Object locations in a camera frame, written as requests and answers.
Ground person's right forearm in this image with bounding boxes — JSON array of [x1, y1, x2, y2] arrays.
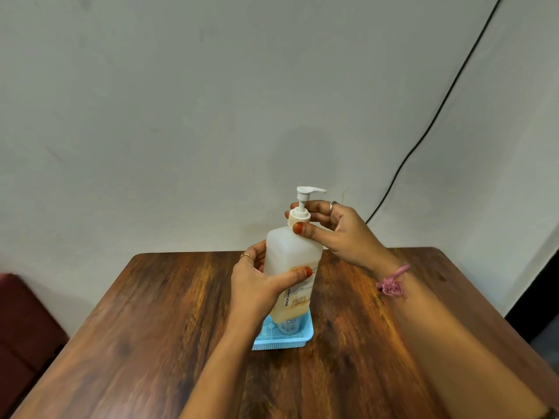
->
[[376, 262, 552, 419]]

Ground black cable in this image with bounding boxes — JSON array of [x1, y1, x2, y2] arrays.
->
[[365, 0, 505, 225]]

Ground light blue mesh tray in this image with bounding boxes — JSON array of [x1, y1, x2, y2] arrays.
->
[[252, 309, 314, 351]]

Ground maroon upholstered seat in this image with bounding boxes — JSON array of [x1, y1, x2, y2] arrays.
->
[[0, 273, 70, 418]]

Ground pink thread bracelet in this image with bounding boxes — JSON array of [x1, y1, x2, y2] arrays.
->
[[376, 263, 411, 300]]

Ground translucent pump dispenser bottle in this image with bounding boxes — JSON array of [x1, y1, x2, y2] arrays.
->
[[263, 186, 327, 336]]

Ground person's left hand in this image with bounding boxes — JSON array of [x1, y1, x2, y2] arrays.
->
[[230, 240, 314, 330]]

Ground person's left forearm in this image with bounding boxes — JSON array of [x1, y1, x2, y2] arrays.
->
[[178, 320, 263, 419]]

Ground dark furniture edge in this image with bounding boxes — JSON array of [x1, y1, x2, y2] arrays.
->
[[505, 251, 559, 345]]

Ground person's right hand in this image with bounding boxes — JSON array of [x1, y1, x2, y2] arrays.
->
[[284, 200, 401, 278]]

